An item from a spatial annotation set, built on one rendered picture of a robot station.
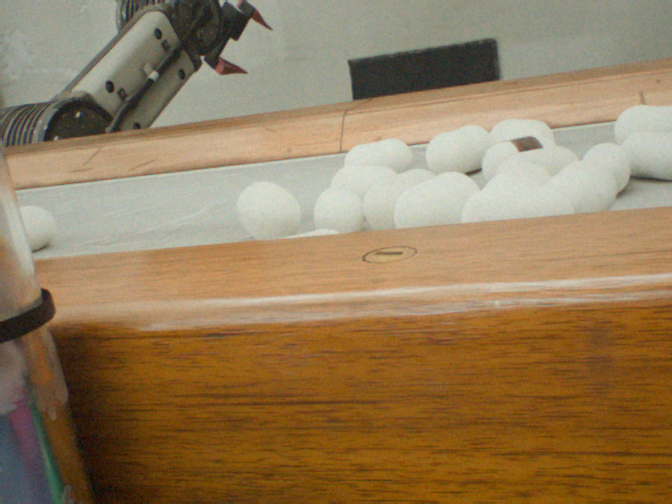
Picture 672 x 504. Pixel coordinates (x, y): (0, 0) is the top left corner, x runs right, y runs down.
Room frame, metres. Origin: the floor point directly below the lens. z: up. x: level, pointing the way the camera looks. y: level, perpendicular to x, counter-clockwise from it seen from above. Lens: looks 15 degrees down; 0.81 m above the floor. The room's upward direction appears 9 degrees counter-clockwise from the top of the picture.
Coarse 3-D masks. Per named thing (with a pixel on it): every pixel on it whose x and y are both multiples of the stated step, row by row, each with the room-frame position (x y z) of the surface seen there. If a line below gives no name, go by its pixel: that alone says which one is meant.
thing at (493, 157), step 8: (536, 136) 0.34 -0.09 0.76; (504, 144) 0.33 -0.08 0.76; (512, 144) 0.33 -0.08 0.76; (544, 144) 0.33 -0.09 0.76; (552, 144) 0.33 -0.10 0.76; (488, 152) 0.33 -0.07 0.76; (496, 152) 0.33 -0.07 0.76; (504, 152) 0.32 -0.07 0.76; (512, 152) 0.32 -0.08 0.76; (488, 160) 0.33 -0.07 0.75; (496, 160) 0.32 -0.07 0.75; (488, 168) 0.33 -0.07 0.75; (496, 168) 0.32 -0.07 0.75; (488, 176) 0.33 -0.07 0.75
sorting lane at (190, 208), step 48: (576, 144) 0.41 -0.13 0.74; (48, 192) 0.56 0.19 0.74; (96, 192) 0.52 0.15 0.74; (144, 192) 0.49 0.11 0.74; (192, 192) 0.46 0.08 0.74; (240, 192) 0.43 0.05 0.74; (624, 192) 0.29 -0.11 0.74; (96, 240) 0.36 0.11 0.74; (144, 240) 0.34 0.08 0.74; (192, 240) 0.33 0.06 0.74; (240, 240) 0.31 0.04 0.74
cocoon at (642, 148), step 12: (648, 132) 0.31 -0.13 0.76; (624, 144) 0.31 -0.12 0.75; (636, 144) 0.30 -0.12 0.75; (648, 144) 0.30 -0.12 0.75; (660, 144) 0.29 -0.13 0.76; (636, 156) 0.30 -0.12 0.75; (648, 156) 0.30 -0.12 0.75; (660, 156) 0.29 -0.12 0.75; (636, 168) 0.30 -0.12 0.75; (648, 168) 0.30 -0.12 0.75; (660, 168) 0.29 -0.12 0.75
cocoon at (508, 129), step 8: (504, 120) 0.39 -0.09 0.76; (512, 120) 0.39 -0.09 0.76; (520, 120) 0.38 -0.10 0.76; (528, 120) 0.38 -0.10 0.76; (496, 128) 0.39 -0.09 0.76; (504, 128) 0.38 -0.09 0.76; (512, 128) 0.38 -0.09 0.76; (520, 128) 0.37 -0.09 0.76; (528, 128) 0.37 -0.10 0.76; (536, 128) 0.37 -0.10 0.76; (544, 128) 0.37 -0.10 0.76; (496, 136) 0.38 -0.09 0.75; (504, 136) 0.38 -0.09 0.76; (512, 136) 0.37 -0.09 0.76; (520, 136) 0.37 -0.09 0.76; (544, 136) 0.37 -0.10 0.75; (552, 136) 0.37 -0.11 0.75; (496, 144) 0.38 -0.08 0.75
